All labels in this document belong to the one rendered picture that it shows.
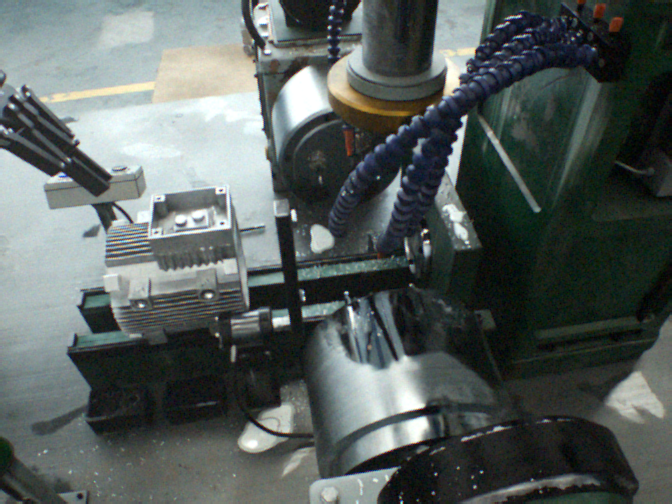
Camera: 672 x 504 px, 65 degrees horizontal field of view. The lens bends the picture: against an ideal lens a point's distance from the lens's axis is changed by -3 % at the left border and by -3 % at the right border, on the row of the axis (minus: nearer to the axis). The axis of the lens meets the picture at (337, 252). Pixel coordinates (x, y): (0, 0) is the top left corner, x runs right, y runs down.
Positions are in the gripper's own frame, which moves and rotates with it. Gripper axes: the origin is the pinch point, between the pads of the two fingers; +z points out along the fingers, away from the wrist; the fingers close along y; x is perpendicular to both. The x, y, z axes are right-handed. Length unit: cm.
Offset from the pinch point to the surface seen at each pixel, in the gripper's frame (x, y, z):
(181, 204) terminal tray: -7.3, -1.4, 12.7
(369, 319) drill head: -30.3, -31.1, 21.7
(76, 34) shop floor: 151, 341, 50
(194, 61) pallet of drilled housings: 63, 246, 84
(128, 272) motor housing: 2.1, -10.8, 11.9
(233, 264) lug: -12.1, -12.6, 19.4
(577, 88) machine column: -64, -18, 17
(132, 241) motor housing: -0.2, -7.1, 10.0
